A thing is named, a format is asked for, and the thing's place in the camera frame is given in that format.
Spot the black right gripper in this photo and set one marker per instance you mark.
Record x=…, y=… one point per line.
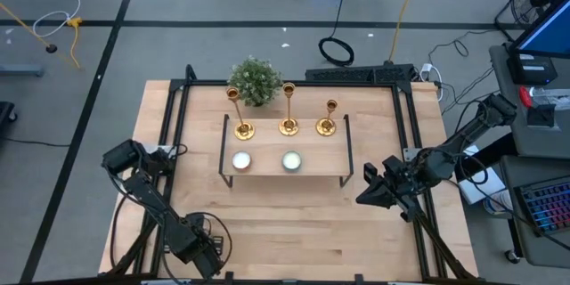
x=403, y=182

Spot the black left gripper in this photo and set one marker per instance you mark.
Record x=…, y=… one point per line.
x=193, y=245

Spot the short gold candle holder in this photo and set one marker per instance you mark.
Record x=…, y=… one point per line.
x=326, y=127

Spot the tall gold candle holder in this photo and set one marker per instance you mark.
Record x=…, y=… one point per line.
x=244, y=131
x=289, y=127

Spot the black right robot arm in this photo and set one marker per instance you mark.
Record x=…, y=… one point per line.
x=472, y=129

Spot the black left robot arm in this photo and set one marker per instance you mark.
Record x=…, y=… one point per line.
x=147, y=196

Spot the black table clamp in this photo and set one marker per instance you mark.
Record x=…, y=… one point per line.
x=230, y=277
x=358, y=278

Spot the silver aluminium bar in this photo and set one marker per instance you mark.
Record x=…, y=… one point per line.
x=167, y=282
x=405, y=283

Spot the white flat box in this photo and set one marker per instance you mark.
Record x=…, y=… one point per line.
x=487, y=187

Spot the black keyboard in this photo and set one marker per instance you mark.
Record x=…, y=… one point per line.
x=356, y=73

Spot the white power adapter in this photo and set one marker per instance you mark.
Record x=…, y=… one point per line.
x=426, y=70

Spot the grey keyboard desk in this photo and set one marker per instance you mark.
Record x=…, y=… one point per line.
x=534, y=249

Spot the rainbow backlit keyboard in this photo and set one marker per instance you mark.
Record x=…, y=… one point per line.
x=550, y=207

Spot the green potted plant black pot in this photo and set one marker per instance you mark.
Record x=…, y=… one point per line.
x=254, y=81

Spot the small black box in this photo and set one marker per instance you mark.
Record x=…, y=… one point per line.
x=541, y=116

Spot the black desktop box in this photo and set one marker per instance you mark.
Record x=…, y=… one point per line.
x=532, y=73

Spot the computer monitor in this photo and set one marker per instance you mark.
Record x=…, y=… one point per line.
x=552, y=31

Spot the black wheeled base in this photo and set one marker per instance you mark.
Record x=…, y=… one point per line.
x=6, y=111

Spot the black round floor weight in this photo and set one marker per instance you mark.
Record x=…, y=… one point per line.
x=51, y=48

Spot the grey metal floor base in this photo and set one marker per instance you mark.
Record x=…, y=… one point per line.
x=20, y=70

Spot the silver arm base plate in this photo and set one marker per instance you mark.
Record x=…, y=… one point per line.
x=160, y=149
x=412, y=153

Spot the wooden shelf black metal frame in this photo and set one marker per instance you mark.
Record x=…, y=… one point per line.
x=267, y=147

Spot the black aluminium table frame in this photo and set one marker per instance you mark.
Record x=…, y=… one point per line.
x=178, y=84

